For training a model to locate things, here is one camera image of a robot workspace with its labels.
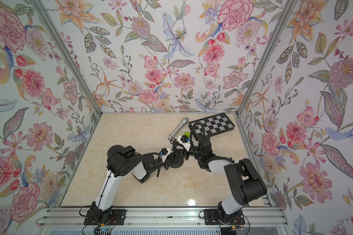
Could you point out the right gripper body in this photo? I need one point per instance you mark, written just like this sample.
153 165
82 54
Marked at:
193 153

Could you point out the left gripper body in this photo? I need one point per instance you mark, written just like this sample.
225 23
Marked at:
165 164

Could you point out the black stand pole with clip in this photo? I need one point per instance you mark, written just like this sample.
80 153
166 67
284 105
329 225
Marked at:
177 150

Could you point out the black round stand base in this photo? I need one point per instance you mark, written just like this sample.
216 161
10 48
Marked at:
175 161

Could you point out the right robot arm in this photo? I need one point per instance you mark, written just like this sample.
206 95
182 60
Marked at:
243 179

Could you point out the silver microphone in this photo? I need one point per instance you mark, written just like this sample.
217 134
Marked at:
183 122

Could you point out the black checkered chess box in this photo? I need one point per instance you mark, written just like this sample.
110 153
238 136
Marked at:
211 125

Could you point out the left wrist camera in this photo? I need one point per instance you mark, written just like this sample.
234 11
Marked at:
165 152

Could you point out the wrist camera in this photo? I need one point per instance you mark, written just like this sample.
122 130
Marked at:
184 141
165 152

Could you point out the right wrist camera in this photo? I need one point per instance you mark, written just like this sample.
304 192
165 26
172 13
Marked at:
184 141

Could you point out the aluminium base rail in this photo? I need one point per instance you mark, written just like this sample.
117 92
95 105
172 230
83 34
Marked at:
163 221

